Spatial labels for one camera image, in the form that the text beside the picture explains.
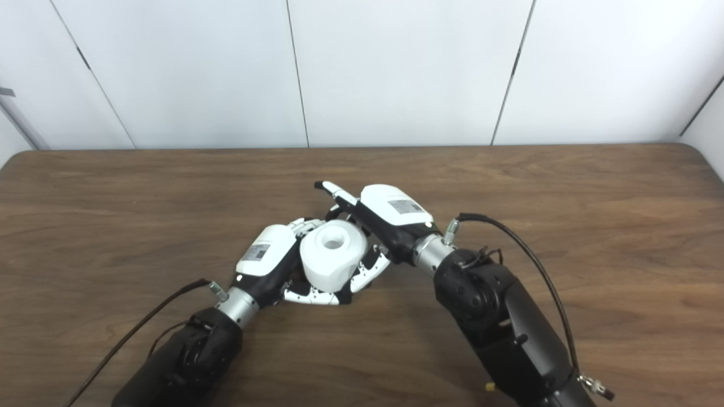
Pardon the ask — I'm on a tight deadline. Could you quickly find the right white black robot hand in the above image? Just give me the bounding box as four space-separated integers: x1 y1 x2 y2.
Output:
314 180 443 295

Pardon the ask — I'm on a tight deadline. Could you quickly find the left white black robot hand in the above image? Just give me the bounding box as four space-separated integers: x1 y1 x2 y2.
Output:
231 218 354 309

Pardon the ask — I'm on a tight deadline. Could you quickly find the round white piece with holes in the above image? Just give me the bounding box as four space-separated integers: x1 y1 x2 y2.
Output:
299 220 368 293

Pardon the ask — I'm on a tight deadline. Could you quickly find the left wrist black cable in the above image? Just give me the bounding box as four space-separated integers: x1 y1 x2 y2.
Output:
62 278 230 407

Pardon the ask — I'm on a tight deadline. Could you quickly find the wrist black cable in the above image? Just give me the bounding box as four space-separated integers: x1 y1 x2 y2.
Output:
62 278 230 407
444 213 616 402

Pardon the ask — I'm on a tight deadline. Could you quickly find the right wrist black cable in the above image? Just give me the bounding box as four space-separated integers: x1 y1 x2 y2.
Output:
444 213 616 402

